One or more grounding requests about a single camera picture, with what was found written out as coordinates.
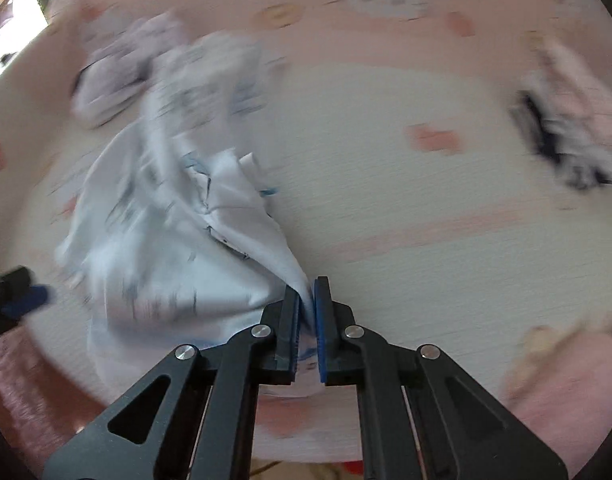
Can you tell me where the white cartoon print pajamas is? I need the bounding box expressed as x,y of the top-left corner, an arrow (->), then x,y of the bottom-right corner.
56,32 -> 317,401

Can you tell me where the stack of folded clothes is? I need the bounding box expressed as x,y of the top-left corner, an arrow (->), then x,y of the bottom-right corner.
533,37 -> 612,148

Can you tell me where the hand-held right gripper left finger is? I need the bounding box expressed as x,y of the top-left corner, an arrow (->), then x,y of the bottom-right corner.
42,285 -> 303,480

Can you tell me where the crumpled white garment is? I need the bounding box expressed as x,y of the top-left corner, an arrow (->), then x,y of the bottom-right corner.
73,12 -> 189,128

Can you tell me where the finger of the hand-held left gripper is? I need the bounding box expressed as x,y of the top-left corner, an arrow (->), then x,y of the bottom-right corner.
0,284 -> 56,321
0,266 -> 32,298

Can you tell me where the pink fluffy rug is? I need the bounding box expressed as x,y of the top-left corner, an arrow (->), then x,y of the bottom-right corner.
0,330 -> 107,461

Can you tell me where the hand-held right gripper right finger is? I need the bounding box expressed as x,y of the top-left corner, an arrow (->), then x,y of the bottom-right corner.
313,276 -> 569,480

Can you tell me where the folded navy striped garment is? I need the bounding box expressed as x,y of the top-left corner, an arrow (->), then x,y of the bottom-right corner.
508,85 -> 612,191

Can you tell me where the pink cat print blanket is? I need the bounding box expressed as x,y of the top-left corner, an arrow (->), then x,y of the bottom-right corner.
0,0 -> 612,466

